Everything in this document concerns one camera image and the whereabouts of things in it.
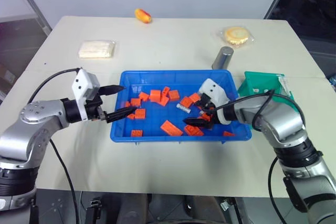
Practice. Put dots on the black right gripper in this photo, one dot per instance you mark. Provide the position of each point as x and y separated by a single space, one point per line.
212 115

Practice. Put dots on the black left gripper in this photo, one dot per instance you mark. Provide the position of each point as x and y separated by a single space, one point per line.
92 110

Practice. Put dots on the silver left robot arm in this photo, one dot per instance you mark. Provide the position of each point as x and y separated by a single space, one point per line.
34 127

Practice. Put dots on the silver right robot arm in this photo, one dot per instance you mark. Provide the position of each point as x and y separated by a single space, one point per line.
283 127

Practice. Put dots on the blue plastic bin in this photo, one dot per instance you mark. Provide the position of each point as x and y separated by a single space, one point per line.
157 79

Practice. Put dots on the green plastic bin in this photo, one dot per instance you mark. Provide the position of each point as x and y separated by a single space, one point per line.
258 82

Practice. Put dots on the silver cylindrical battery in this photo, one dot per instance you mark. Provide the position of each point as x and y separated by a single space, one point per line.
183 107

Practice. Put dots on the long orange toy brick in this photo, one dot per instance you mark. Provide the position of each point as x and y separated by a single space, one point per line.
171 128

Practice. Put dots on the packaged white sandwich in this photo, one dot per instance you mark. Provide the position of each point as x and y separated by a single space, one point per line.
96 49

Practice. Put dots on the silver metal can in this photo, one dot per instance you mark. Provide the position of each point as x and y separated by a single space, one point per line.
222 57

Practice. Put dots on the packaged round yellow cake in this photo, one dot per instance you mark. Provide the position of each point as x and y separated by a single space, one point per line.
236 35

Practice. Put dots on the yellow red toy fruit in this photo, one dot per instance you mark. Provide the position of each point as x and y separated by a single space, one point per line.
143 16

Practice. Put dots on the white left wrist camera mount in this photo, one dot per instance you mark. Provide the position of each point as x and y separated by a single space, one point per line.
82 82

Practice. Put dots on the black bracket under table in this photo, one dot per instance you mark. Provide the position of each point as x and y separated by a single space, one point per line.
227 204
93 207

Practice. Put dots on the grey metal frame post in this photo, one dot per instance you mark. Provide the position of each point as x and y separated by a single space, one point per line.
31 1

